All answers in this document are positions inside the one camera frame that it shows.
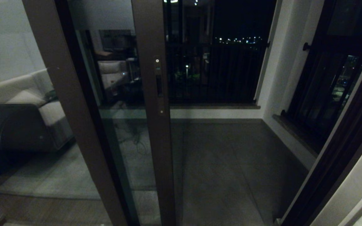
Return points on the dark brown door jamb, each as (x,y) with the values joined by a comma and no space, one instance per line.
(341,157)

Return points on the grey rug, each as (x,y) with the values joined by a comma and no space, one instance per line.
(52,175)

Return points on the brown fixed door frame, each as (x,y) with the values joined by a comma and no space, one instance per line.
(74,94)

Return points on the brown window sill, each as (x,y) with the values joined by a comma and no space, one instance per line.
(294,133)

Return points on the beige sofa cushion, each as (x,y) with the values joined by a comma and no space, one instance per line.
(25,97)

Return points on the dark green cloth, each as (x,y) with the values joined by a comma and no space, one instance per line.
(51,95)

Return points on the black metal balcony railing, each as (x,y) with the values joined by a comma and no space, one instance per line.
(225,72)

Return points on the brown framed sliding glass door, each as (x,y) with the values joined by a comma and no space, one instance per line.
(157,150)

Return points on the brown balcony ledge cap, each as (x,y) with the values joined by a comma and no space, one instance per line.
(215,106)

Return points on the beige sofa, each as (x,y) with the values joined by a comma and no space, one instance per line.
(27,81)

